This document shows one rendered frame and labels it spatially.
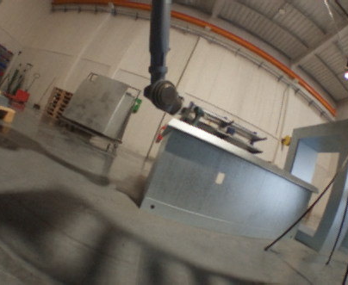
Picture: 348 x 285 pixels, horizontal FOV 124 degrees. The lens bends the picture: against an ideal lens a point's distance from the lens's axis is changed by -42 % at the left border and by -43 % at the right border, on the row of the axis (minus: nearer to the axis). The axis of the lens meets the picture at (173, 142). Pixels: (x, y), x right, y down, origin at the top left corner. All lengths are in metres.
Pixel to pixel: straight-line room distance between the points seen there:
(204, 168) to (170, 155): 0.25
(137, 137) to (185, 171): 4.91
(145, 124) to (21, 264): 5.72
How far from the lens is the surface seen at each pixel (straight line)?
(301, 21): 8.98
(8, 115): 2.28
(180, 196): 1.12
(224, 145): 1.10
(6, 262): 0.55
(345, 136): 2.30
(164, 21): 1.04
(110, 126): 3.69
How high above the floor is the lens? 0.43
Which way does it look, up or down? 4 degrees up
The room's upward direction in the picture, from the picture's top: 22 degrees clockwise
